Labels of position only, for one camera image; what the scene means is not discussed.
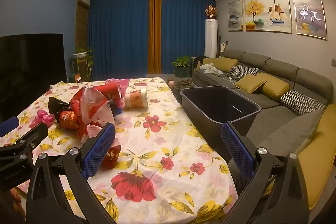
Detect floral tablecloth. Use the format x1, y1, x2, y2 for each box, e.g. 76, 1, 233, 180
0, 77, 240, 224

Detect sailboat and tree painting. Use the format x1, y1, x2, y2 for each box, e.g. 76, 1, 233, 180
245, 0, 293, 34

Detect round red orange packet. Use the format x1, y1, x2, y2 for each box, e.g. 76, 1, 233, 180
59, 110, 80, 133

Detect white standing air conditioner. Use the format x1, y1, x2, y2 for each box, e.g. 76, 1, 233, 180
204, 18, 219, 59

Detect grey plastic bin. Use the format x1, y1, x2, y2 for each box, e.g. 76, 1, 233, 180
180, 86, 261, 160

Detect large yellow cushion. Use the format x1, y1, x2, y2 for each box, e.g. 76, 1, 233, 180
294, 105, 336, 211

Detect blue curtain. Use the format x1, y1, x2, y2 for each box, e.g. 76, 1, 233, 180
160, 0, 218, 74
88, 0, 150, 81

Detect white orange paper cup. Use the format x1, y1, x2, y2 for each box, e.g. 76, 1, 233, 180
124, 88, 150, 109

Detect red paper cup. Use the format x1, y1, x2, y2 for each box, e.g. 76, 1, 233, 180
93, 82, 124, 107

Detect yellow square cushion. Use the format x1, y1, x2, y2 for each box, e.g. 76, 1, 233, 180
234, 74, 267, 95
256, 72, 290, 95

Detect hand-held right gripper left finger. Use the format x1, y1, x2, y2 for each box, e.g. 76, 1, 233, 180
26, 123, 117, 224

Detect black garment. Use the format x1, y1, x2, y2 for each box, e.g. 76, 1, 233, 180
193, 55, 210, 68

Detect red printed wrapper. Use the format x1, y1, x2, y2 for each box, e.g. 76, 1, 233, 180
101, 144, 122, 170

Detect orange curtain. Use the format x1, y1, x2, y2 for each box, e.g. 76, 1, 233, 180
147, 0, 163, 74

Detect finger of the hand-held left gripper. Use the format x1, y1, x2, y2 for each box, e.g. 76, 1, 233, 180
0, 123, 49, 159
0, 116, 19, 137

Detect red and white plastic bag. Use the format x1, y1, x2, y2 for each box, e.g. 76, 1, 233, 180
70, 86, 116, 139

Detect small grey landscape painting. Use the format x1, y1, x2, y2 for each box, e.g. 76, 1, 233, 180
227, 0, 244, 32

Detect white clothes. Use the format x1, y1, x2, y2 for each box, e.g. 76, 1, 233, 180
199, 63, 224, 75

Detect wooden wall panel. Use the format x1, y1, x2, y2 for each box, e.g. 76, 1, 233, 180
75, 0, 89, 49

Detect long yellow cushion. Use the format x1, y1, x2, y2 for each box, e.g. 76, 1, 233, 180
202, 57, 238, 73

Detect potted plant on stand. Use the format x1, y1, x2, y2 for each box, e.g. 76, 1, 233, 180
71, 47, 94, 82

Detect orange flower arrangement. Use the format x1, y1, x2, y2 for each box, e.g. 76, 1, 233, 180
205, 5, 218, 19

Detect potted plant in dark pot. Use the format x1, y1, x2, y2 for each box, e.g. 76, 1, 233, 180
171, 56, 191, 78

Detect black plastic bag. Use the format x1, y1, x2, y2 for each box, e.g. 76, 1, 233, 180
48, 97, 73, 120

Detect black white patterned cushion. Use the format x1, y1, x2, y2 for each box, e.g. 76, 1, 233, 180
227, 64, 259, 82
280, 89, 326, 116

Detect black television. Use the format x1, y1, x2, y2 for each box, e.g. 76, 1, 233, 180
0, 33, 65, 110

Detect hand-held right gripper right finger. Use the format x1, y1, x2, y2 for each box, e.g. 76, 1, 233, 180
220, 122, 313, 224

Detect grey sectional sofa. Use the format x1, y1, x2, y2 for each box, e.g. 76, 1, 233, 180
192, 49, 336, 211

